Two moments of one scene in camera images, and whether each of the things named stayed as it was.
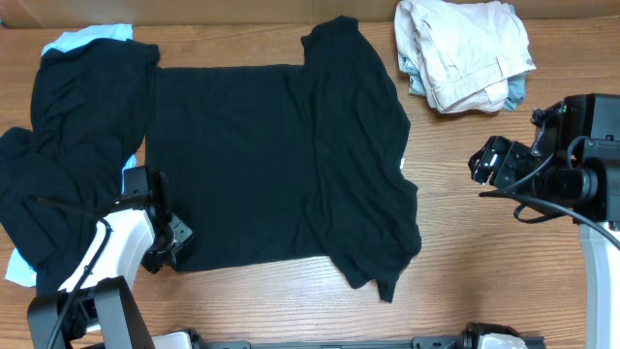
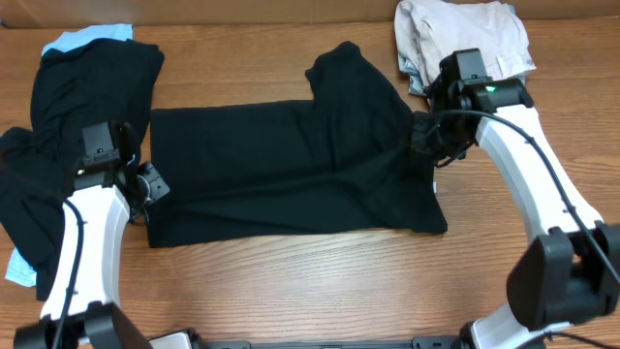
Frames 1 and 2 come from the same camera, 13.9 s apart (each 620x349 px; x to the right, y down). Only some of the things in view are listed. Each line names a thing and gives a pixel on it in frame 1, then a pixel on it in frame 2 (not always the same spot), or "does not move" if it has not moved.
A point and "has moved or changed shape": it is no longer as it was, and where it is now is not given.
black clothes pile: (88, 104) does not move
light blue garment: (17, 271) does not move
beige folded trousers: (465, 50) does not move
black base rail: (419, 342) does not move
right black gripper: (511, 155) → (418, 141)
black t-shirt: (307, 160) has moved or changed shape
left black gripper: (153, 261) → (158, 184)
